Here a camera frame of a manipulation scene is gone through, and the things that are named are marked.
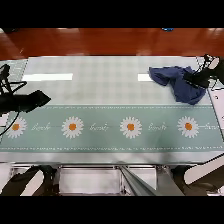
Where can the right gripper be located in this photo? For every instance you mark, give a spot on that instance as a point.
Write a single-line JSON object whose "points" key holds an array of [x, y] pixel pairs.
{"points": [[197, 80]]}

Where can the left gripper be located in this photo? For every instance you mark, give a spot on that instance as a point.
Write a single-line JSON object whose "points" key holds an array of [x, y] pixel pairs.
{"points": [[35, 100]]}

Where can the blue shirt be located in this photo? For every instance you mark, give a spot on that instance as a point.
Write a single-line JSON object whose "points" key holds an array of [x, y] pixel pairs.
{"points": [[185, 90]]}

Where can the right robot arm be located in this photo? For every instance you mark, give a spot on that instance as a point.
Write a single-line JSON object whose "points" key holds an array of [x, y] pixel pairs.
{"points": [[203, 171]]}

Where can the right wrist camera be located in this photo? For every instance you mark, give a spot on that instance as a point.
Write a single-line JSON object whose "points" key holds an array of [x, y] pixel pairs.
{"points": [[207, 61]]}

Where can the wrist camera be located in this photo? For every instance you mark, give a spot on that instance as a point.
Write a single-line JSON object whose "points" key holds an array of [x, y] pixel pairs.
{"points": [[4, 71], [207, 61]]}

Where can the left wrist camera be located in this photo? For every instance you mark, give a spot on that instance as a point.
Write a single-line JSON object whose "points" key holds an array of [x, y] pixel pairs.
{"points": [[4, 71]]}

